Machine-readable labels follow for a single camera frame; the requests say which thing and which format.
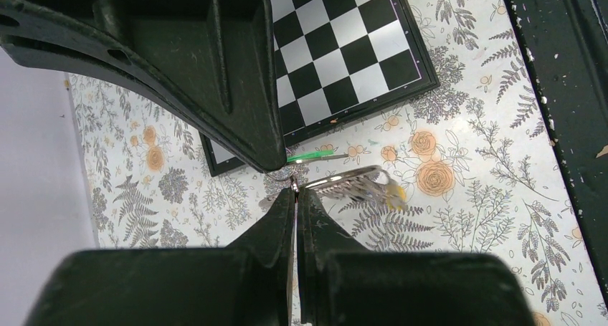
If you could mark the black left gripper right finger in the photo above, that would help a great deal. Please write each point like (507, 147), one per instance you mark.
(341, 282)

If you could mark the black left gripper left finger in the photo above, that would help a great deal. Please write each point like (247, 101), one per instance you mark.
(247, 282)

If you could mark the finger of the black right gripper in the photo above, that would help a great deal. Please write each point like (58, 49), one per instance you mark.
(209, 62)

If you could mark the silver keyring with clips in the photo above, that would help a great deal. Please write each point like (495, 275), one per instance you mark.
(362, 184)

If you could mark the green key tag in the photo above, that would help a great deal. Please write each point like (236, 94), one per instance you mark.
(315, 156)

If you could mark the black white chessboard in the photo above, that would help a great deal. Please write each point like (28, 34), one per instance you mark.
(340, 60)

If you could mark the floral patterned table mat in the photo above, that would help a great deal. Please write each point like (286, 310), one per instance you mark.
(473, 156)

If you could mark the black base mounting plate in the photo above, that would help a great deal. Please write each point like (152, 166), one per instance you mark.
(565, 46)

